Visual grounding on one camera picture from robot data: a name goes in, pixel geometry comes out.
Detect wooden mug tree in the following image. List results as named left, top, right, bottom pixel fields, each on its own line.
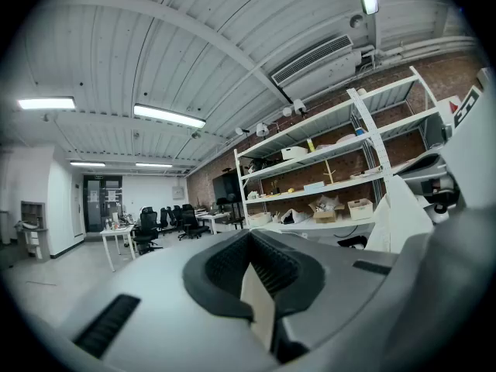
left=322, top=159, right=337, bottom=185

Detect black glass door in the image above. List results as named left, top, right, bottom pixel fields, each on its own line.
left=82, top=174, right=123, bottom=234

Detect white rectangular tub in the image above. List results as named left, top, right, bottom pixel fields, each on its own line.
left=281, top=146, right=309, bottom=162

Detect white clothes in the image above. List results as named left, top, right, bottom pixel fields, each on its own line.
left=239, top=174, right=435, bottom=344

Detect long white desk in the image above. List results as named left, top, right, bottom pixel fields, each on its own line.
left=195, top=211, right=233, bottom=235

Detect white plastic bag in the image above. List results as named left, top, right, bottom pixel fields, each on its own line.
left=279, top=208, right=311, bottom=225

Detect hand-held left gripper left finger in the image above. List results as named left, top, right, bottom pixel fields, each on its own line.
left=42, top=229, right=280, bottom=372

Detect small white desk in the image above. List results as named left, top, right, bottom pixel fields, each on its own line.
left=99, top=224, right=136, bottom=273

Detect brown cardboard box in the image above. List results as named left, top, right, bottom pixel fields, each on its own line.
left=308, top=198, right=345, bottom=224

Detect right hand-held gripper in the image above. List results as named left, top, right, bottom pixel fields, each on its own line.
left=394, top=67, right=496, bottom=225

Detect black display screen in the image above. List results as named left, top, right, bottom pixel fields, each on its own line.
left=212, top=171, right=243, bottom=205

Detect white metal shelf rack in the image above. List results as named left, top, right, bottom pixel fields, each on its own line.
left=233, top=66, right=445, bottom=233

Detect white air conditioner unit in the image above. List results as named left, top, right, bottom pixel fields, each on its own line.
left=270, top=33, right=363, bottom=97

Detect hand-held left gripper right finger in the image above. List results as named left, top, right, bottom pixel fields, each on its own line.
left=251, top=229, right=402, bottom=366

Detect white storage bin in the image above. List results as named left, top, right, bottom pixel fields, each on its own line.
left=246, top=212, right=272, bottom=227

